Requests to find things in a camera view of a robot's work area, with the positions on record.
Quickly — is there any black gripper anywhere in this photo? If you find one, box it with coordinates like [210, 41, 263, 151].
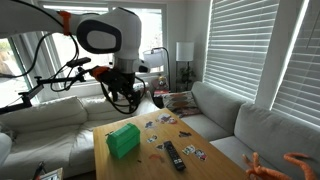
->
[114, 70, 142, 109]

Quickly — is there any green plastic lunchbox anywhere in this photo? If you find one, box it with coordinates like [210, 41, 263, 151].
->
[105, 122, 142, 160]

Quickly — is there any dark figure sticker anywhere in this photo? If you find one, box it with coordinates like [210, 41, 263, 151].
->
[144, 120, 156, 130]

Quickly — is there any small seated toy figure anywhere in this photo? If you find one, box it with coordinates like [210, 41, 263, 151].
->
[154, 75, 170, 98]

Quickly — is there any snowman sticker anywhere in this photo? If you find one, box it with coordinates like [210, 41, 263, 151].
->
[155, 113, 178, 125]

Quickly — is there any oval patterned cushion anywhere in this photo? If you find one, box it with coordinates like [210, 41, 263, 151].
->
[162, 90, 198, 111]

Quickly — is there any arc lamp with white shade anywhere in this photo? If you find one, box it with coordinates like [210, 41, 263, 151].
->
[143, 46, 171, 91]

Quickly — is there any red patterned cushion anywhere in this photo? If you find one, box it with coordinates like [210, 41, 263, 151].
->
[173, 105, 203, 120]

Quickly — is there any potted green plant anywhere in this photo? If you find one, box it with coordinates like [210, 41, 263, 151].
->
[178, 65, 196, 91]

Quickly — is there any small dark sticker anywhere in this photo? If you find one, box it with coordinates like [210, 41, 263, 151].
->
[178, 130, 193, 138]

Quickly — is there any faded red sticker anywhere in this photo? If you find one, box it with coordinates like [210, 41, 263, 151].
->
[148, 153, 166, 164]

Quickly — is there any black remote control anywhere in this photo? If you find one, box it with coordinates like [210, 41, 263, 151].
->
[163, 140, 187, 172]

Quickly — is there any floor lamp with cylinder shade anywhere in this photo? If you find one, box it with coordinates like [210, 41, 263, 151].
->
[174, 41, 196, 93]

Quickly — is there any sliding glass window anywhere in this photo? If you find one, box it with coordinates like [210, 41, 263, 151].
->
[37, 2, 168, 101]

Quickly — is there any white sofa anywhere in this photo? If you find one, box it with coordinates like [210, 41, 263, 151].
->
[0, 94, 161, 179]

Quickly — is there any white window blind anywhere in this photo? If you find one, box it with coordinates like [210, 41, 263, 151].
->
[271, 0, 320, 126]
[203, 0, 279, 101]

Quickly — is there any grey sectional sofa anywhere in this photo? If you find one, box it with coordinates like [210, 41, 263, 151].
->
[181, 80, 320, 180]

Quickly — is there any white rounded housing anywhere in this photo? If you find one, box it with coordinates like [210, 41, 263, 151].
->
[0, 132, 13, 166]

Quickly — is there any orange octopus plush toy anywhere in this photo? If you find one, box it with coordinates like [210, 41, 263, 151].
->
[242, 151, 318, 180]

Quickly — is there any wrist camera with orange mount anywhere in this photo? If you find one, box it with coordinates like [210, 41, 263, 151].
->
[91, 65, 122, 102]

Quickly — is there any black bar camera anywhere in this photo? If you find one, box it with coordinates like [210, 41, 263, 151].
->
[66, 57, 92, 68]

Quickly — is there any orange cable clamp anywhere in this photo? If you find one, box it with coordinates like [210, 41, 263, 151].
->
[59, 10, 72, 36]

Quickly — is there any black camera stand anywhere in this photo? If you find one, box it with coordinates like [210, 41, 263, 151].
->
[0, 73, 88, 116]

